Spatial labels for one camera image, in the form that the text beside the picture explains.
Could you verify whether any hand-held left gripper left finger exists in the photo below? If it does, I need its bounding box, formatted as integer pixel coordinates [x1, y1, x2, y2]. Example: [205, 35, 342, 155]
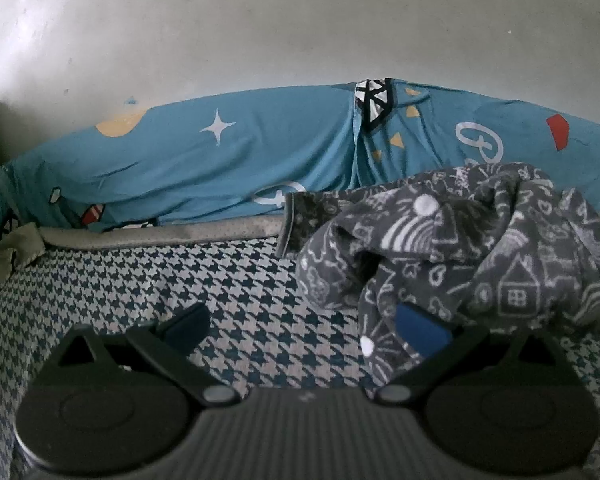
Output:
[45, 303, 242, 407]

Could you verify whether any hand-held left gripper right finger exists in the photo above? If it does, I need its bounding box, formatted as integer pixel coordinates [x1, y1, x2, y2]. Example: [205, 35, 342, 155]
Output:
[374, 304, 579, 407]

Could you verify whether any grey patterned fleece jacket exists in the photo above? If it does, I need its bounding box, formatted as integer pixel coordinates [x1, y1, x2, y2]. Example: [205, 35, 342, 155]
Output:
[277, 161, 600, 391]

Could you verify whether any olive green cloth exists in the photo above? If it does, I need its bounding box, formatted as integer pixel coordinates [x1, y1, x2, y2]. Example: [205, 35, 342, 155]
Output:
[0, 222, 46, 311]

